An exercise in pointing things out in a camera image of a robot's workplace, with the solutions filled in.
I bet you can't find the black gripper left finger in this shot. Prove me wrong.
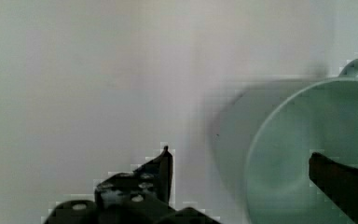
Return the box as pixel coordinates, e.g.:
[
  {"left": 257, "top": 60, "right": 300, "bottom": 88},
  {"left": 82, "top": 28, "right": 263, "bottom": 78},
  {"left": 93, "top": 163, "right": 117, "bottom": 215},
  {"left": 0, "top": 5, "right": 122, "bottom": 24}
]
[{"left": 44, "top": 147, "right": 220, "bottom": 224}]

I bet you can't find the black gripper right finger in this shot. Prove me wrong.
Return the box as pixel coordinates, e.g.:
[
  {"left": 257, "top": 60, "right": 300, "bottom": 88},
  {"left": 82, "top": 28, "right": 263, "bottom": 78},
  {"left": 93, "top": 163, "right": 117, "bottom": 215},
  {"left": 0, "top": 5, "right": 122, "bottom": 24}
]
[{"left": 309, "top": 152, "right": 358, "bottom": 224}]

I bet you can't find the light green mug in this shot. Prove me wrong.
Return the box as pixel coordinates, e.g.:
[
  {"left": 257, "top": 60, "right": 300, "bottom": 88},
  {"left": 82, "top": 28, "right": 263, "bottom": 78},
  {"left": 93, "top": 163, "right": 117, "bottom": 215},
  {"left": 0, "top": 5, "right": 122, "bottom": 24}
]
[{"left": 213, "top": 59, "right": 358, "bottom": 224}]

